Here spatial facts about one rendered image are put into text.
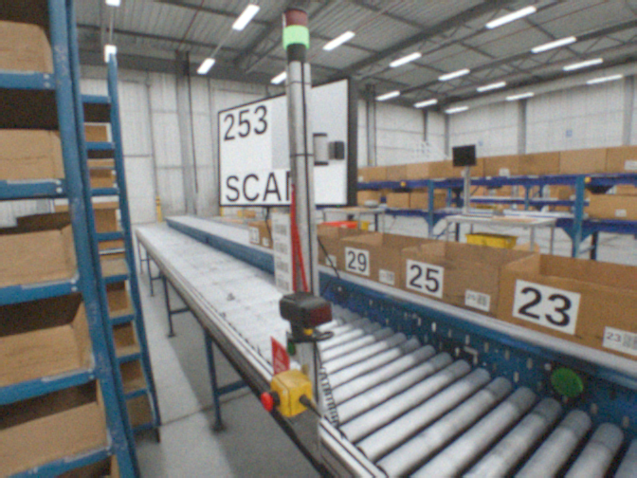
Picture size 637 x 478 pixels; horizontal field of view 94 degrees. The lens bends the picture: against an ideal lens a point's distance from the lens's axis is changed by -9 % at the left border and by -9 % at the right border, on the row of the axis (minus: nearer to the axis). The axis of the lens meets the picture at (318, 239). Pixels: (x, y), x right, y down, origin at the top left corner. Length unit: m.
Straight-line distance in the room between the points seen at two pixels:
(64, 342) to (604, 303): 1.23
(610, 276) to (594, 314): 0.29
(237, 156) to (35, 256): 0.55
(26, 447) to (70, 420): 0.10
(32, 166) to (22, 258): 0.18
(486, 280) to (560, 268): 0.31
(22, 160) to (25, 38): 0.23
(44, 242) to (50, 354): 0.24
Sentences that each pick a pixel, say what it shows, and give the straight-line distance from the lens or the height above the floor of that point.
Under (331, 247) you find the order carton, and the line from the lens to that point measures 1.63.
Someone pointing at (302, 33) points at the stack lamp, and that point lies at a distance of 0.74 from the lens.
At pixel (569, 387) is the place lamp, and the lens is 1.02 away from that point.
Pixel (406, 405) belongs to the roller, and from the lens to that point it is 0.95.
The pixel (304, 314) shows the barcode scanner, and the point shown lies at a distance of 0.60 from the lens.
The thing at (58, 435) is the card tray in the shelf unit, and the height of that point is 0.79.
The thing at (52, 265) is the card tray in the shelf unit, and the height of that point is 1.17.
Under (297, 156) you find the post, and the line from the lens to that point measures 0.68.
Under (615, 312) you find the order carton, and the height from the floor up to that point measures 0.99.
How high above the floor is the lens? 1.30
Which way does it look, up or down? 9 degrees down
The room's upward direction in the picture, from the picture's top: 2 degrees counter-clockwise
